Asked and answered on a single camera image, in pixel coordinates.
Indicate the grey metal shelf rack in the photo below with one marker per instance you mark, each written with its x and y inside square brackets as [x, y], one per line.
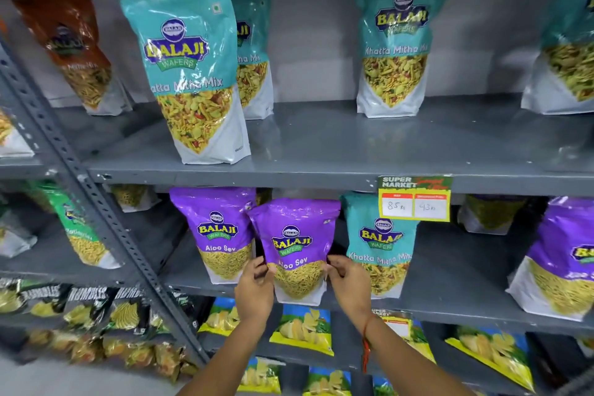
[371, 145]

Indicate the grey perforated shelf upright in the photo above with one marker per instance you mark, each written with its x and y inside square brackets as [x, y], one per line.
[83, 177]

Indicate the teal snack packet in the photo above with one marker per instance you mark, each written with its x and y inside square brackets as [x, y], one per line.
[185, 57]
[399, 38]
[380, 242]
[254, 52]
[566, 57]

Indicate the red thread wristband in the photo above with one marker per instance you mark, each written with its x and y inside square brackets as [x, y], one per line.
[366, 344]

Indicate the green snack packet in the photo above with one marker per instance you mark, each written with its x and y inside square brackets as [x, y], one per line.
[76, 228]

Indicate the person's right forearm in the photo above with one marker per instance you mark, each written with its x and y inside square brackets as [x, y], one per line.
[408, 363]

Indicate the person's left thumb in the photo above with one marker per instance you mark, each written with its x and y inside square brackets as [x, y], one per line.
[271, 272]

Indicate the yellow shelf price tag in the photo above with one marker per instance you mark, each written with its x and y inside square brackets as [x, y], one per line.
[397, 324]
[414, 198]

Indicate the row of black chip packets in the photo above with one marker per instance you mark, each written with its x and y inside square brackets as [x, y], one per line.
[83, 307]

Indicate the orange brown snack packet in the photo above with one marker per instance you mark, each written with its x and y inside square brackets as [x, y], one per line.
[74, 47]

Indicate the row of orange snack packets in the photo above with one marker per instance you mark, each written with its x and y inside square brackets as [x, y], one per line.
[116, 354]

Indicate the person's right thumb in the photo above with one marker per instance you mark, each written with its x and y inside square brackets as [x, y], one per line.
[331, 272]

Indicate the person's right hand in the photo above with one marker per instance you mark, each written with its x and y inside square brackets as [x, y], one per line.
[350, 289]

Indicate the person's left hand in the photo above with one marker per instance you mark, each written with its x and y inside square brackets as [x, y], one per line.
[253, 293]

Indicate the group of blue yellow chip packets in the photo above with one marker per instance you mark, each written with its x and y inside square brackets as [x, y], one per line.
[301, 330]

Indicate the white yellow snack packet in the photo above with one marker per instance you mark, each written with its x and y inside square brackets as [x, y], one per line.
[14, 238]
[9, 136]
[132, 196]

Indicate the person's left forearm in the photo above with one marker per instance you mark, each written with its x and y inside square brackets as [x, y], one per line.
[222, 358]

